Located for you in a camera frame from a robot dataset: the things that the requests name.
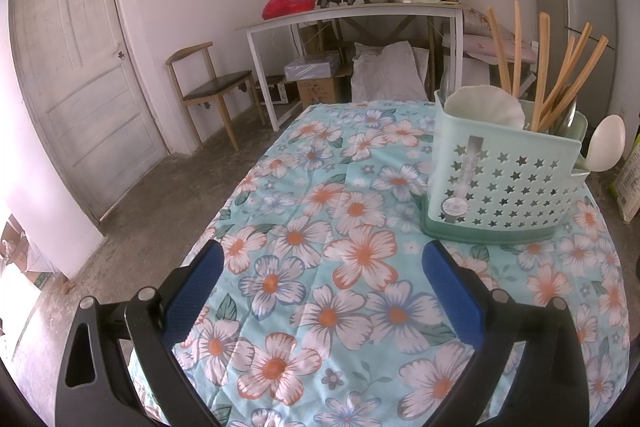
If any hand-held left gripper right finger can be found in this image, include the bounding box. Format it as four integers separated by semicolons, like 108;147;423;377
421;240;591;427

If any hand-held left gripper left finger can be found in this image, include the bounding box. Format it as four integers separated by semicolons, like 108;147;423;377
54;239;224;427

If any green star-cutout utensil holder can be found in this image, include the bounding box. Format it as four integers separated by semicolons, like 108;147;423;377
420;88;592;242

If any white soup spoon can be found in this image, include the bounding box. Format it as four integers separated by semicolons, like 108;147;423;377
443;84;527;131

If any pile of wooden chopsticks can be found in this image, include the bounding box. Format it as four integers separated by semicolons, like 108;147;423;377
486;0;611;134

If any floral blue tablecloth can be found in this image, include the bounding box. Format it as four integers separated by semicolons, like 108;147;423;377
120;99;632;427

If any open cardboard box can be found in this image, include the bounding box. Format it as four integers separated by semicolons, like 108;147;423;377
0;213;57;294

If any wooden chair dark seat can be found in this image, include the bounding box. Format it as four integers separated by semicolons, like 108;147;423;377
166;41;267;152

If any yellow-green rice bag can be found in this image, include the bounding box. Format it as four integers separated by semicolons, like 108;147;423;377
614;133;640;224

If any white round ladle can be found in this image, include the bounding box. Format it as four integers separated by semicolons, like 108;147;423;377
584;114;627;172

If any white woven sack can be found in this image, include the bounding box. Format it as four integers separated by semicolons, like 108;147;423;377
350;41;432;104

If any small cardboard box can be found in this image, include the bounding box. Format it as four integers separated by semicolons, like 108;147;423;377
296;76;347;111

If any white wooden door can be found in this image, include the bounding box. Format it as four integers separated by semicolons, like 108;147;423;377
9;0;170;225

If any red plastic bag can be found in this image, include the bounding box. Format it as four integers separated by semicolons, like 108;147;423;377
262;0;317;20

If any white long table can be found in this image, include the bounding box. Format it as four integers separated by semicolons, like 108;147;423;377
235;1;467;132

